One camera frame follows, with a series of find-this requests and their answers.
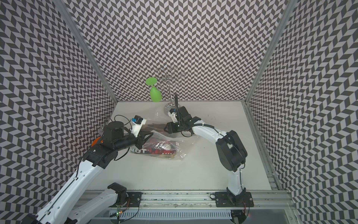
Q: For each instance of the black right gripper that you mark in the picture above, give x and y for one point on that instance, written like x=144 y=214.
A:
x=170 y=127

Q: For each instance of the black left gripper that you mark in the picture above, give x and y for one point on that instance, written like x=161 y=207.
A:
x=141 y=140

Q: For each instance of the yellow plaid shirt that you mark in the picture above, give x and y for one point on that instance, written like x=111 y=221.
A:
x=161 y=135

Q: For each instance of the clear plastic vacuum bag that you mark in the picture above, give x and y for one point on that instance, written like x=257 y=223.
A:
x=157 y=115

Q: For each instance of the red plaid shirt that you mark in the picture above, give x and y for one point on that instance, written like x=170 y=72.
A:
x=157 y=148

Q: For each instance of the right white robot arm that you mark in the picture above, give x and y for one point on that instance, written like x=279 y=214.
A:
x=231 y=151

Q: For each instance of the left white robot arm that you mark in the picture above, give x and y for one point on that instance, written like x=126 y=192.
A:
x=60 y=210

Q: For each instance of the green plastic wine glass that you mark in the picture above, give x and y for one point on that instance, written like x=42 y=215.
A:
x=155 y=94

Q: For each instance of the metal glass holder stand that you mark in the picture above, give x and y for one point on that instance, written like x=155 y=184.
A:
x=169 y=79

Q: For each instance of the clear plastic cup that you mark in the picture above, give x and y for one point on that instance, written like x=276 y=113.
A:
x=102 y=129

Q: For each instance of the orange plastic bowl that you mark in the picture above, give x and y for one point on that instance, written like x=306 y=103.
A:
x=95 y=141

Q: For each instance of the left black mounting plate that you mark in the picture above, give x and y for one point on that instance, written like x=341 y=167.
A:
x=133 y=199

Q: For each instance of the black mounting plate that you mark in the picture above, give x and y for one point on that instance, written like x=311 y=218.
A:
x=133 y=199
x=227 y=199

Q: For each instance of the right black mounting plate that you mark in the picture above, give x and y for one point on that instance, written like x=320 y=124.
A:
x=227 y=199

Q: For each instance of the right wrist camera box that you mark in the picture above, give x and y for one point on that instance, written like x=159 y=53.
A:
x=173 y=115

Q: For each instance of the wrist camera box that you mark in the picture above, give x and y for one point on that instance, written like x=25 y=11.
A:
x=137 y=123
x=173 y=115

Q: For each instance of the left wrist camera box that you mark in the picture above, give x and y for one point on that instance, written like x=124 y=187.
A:
x=137 y=123

